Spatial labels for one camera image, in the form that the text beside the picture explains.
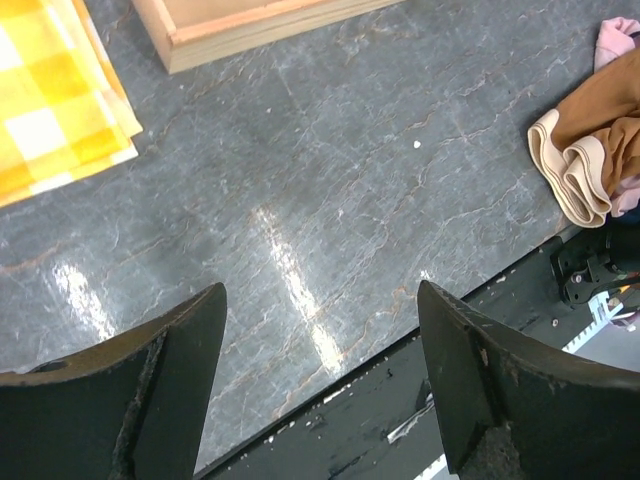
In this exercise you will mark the brown orange underwear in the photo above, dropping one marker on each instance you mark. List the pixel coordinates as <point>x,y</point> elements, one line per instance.
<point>606,107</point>

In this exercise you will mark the pink underwear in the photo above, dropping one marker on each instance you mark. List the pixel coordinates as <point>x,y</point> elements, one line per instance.
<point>616,37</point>

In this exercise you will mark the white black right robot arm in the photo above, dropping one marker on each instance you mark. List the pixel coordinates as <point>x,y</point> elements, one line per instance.
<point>596,261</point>

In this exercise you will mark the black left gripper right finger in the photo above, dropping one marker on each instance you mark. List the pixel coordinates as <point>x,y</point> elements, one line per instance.
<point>511,407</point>

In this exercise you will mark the wooden compartment organizer box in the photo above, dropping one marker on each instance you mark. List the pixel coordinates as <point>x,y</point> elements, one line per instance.
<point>187,34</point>

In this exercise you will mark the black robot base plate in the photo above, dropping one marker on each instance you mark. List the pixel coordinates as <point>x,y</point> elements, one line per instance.
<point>377,421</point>

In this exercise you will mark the orange white checkered tablecloth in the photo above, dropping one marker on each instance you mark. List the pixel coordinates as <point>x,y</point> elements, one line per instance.
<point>64,114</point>

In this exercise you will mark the beige cream underwear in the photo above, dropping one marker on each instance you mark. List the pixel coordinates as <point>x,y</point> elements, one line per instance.
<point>573,173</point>

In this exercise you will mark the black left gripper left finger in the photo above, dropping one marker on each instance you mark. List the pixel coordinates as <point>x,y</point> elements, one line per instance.
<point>131,407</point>

